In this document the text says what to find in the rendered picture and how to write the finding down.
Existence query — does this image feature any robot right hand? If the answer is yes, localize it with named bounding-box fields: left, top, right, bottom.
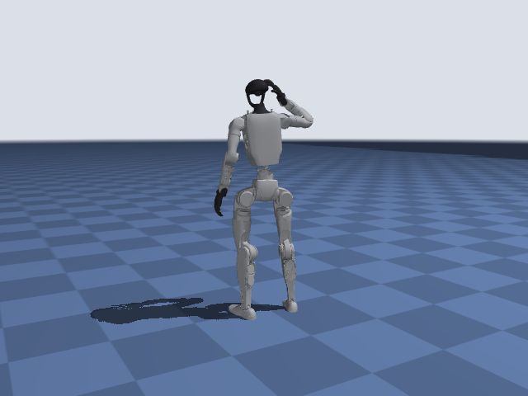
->
left=264, top=79, right=287, bottom=106

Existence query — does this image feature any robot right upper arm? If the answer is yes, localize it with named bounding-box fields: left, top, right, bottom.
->
left=278, top=113, right=314, bottom=129

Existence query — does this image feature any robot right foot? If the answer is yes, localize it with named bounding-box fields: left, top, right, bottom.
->
left=282, top=299, right=298, bottom=313

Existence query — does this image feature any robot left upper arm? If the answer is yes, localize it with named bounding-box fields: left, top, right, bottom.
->
left=225, top=116, right=246, bottom=164

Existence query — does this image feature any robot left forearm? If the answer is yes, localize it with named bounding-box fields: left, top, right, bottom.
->
left=218, top=151, right=234, bottom=193

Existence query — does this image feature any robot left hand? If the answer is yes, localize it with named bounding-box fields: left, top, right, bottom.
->
left=214, top=188, right=228, bottom=216

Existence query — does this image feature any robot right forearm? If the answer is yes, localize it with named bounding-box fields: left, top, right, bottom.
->
left=278, top=96, right=314, bottom=122

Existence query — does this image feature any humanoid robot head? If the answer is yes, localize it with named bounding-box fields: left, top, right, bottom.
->
left=245, top=79, right=270, bottom=114

